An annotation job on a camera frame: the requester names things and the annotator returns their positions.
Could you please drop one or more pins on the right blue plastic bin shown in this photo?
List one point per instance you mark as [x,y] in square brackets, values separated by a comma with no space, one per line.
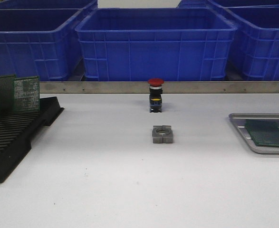
[254,51]

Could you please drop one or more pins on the centre blue plastic bin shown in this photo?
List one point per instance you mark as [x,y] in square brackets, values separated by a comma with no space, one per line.
[177,44]

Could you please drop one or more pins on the silver metal tray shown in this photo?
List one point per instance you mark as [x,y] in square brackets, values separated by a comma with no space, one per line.
[238,121]

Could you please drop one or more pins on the far right blue bin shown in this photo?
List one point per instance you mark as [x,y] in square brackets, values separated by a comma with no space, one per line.
[225,3]

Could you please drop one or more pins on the metal table edge rail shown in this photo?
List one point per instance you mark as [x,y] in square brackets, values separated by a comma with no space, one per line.
[187,87]

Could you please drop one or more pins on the black slotted board rack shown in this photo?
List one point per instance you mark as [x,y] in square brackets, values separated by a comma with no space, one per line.
[17,130]

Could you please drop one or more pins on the far left blue bin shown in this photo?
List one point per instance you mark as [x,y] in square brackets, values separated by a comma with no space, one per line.
[47,4]

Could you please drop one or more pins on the left blue plastic bin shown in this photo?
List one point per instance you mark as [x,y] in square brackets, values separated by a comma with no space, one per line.
[39,42]

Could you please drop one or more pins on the red emergency stop button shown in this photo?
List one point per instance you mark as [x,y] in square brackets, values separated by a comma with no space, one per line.
[155,98]

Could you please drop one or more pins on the grey metal mounting block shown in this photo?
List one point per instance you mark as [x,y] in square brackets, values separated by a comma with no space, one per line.
[162,134]

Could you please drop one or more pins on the blue plastic bin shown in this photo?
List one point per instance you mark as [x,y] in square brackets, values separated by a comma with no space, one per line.
[39,42]
[177,44]
[254,51]

